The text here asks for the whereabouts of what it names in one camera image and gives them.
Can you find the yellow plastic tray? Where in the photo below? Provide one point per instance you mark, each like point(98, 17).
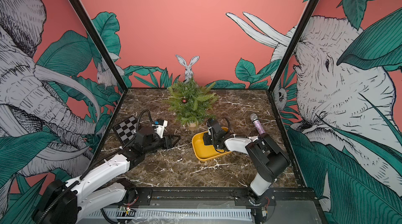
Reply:
point(205, 152)

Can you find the small green christmas tree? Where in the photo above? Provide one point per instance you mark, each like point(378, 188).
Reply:
point(200, 101)

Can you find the checkerboard calibration board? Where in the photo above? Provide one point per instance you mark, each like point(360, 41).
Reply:
point(126, 129)

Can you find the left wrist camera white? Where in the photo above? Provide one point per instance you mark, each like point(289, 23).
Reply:
point(160, 126)

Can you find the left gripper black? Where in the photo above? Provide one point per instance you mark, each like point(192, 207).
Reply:
point(169, 144)

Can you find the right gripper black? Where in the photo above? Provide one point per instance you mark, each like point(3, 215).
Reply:
point(205, 140)

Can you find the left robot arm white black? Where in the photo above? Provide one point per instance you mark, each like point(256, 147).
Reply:
point(71, 201)

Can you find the purple glitter toy microphone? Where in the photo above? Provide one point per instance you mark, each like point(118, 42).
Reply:
point(255, 120)

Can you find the white slotted cable duct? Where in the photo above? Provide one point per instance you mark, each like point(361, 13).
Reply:
point(148, 214)

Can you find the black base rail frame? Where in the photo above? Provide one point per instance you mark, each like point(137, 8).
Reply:
point(275, 206)

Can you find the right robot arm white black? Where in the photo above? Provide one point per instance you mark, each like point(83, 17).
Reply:
point(268, 158)

